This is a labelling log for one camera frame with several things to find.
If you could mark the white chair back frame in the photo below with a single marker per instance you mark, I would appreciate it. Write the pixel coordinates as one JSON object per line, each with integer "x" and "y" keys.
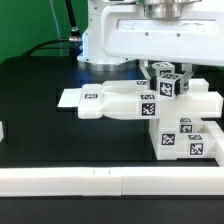
{"x": 132, "y": 100}

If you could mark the white left rail stub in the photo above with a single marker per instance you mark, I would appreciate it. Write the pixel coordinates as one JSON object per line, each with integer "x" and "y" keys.
{"x": 1, "y": 132}

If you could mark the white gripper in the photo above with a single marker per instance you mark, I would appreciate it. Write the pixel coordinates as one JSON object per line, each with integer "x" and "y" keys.
{"x": 196, "y": 37}

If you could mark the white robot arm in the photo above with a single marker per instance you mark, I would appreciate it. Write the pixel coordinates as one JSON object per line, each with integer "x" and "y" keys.
{"x": 93, "y": 53}

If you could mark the white marker base plate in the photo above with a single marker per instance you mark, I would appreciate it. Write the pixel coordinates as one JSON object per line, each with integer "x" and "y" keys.
{"x": 70, "y": 98}

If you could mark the white front rail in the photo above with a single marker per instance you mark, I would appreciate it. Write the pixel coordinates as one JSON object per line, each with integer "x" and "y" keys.
{"x": 126, "y": 181}

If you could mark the white rail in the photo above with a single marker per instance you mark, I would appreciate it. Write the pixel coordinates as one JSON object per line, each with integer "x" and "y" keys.
{"x": 213, "y": 128}
{"x": 126, "y": 181}

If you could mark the white chair seat part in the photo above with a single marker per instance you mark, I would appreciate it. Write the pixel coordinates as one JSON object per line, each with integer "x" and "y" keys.
{"x": 164, "y": 134}

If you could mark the white right rail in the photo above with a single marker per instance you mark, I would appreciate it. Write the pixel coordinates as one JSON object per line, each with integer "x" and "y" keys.
{"x": 213, "y": 128}

